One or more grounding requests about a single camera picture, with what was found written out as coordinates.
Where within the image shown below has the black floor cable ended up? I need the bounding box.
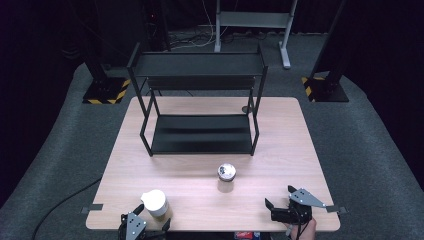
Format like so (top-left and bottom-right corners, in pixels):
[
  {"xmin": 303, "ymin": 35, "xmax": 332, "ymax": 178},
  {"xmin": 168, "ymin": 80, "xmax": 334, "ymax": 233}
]
[{"xmin": 31, "ymin": 177, "xmax": 103, "ymax": 240}]

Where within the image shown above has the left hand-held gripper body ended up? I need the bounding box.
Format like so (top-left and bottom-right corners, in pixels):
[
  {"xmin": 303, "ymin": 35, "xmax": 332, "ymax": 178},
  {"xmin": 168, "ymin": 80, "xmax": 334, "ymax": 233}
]
[{"xmin": 118, "ymin": 212, "xmax": 165, "ymax": 240}]

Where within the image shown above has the black stand with striped base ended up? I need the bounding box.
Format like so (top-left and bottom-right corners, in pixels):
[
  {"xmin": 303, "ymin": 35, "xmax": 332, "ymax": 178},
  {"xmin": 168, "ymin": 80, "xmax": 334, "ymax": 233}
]
[
  {"xmin": 301, "ymin": 0, "xmax": 350, "ymax": 103},
  {"xmin": 82, "ymin": 0, "xmax": 132, "ymax": 105}
]

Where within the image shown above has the bundle of floor cables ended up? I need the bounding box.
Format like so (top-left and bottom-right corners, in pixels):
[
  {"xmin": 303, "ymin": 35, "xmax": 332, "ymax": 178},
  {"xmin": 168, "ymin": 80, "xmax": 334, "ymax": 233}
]
[{"xmin": 167, "ymin": 0, "xmax": 218, "ymax": 50}]

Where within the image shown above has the right hand-held gripper cable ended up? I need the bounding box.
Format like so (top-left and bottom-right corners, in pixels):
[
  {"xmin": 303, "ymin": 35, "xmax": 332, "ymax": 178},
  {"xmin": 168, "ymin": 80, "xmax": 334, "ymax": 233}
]
[{"xmin": 287, "ymin": 222, "xmax": 304, "ymax": 240}]

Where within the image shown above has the black two-tier metal rack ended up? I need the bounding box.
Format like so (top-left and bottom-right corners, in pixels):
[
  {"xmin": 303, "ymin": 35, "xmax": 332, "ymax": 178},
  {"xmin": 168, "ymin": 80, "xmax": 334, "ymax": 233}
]
[{"xmin": 126, "ymin": 42, "xmax": 269, "ymax": 158}]

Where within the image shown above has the grey table edge bracket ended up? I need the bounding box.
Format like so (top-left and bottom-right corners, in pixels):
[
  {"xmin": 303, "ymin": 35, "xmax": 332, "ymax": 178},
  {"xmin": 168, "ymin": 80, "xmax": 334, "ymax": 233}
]
[
  {"xmin": 80, "ymin": 203, "xmax": 104, "ymax": 215},
  {"xmin": 325, "ymin": 205, "xmax": 349, "ymax": 215}
]

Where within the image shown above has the jar with white lid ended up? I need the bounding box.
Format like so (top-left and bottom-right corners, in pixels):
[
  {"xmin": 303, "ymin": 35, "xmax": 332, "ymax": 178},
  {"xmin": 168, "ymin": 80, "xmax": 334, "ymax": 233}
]
[{"xmin": 140, "ymin": 189, "xmax": 170, "ymax": 218}]

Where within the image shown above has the grey metal desk frame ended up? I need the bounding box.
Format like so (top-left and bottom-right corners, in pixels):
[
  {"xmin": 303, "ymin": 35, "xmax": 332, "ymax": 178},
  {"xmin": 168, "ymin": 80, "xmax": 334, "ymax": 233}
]
[{"xmin": 214, "ymin": 0, "xmax": 299, "ymax": 70}]

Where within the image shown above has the person's red printed clothing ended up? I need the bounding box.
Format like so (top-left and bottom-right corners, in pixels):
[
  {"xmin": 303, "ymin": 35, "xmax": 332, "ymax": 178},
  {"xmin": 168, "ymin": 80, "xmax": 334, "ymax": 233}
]
[{"xmin": 233, "ymin": 231, "xmax": 262, "ymax": 240}]

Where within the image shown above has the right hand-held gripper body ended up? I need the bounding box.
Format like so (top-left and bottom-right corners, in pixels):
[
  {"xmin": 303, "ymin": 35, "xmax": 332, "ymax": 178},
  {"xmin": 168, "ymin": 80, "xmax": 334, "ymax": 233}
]
[{"xmin": 270, "ymin": 188, "xmax": 327, "ymax": 224}]

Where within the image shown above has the person's right hand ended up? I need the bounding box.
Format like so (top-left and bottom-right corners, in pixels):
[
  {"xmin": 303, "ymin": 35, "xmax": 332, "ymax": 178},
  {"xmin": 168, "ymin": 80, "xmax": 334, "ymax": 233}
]
[{"xmin": 286, "ymin": 217, "xmax": 317, "ymax": 240}]

